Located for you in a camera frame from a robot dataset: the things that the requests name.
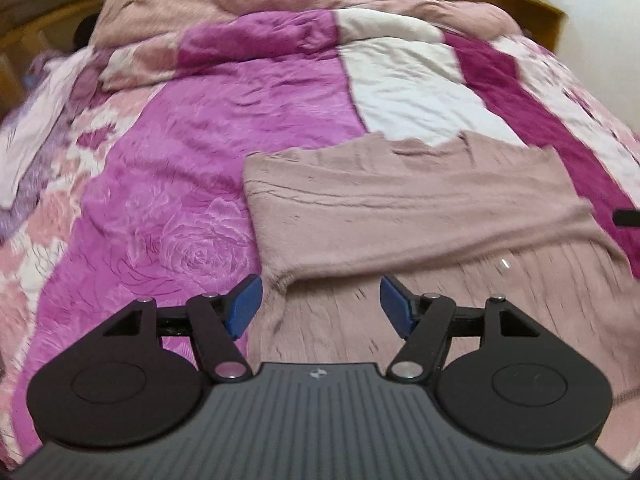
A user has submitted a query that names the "purple floral patchwork quilt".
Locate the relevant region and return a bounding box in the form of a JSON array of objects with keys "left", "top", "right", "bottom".
[{"left": 0, "top": 7, "right": 640, "bottom": 466}]

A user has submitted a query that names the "dark wooden headboard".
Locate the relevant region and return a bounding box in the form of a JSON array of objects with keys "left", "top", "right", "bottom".
[{"left": 0, "top": 0, "right": 111, "bottom": 121}]

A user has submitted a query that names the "pink knitted cardigan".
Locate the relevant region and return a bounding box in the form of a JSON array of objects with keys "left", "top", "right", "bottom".
[{"left": 242, "top": 130, "right": 640, "bottom": 466}]

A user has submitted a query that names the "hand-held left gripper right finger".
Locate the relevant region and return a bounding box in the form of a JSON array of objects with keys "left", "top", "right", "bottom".
[{"left": 379, "top": 275, "right": 543, "bottom": 383}]

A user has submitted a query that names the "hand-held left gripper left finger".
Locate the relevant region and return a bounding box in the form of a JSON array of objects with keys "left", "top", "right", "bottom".
[{"left": 102, "top": 274, "right": 263, "bottom": 383}]

